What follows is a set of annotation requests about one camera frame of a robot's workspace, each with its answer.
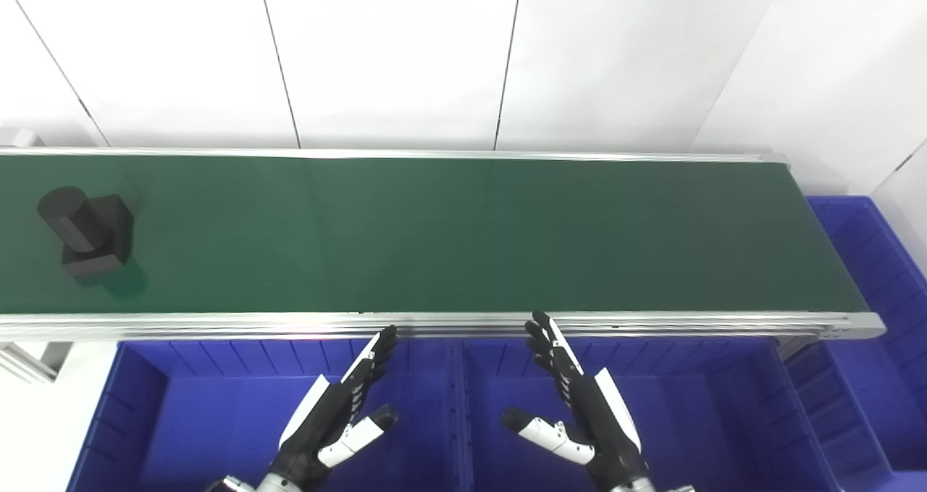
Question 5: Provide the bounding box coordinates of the grey conveyor motor box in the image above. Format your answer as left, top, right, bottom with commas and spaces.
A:
0, 129, 46, 149

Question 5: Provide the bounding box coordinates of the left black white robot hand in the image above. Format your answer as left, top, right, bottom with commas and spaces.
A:
272, 325, 400, 488

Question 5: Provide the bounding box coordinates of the black cylinder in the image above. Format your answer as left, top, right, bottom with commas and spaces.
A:
38, 186, 135, 283

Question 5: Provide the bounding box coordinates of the green conveyor belt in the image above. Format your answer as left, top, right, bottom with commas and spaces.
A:
0, 146, 889, 345
0, 154, 870, 314

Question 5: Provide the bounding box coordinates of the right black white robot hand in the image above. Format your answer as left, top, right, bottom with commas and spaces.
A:
502, 312, 652, 491

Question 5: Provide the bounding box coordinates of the blue plastic bin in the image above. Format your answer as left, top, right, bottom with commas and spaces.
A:
67, 338, 464, 492
456, 336, 845, 492
785, 195, 927, 492

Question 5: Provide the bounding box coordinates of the aluminium conveyor leg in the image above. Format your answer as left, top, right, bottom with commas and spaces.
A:
778, 336, 821, 363
0, 341, 74, 385

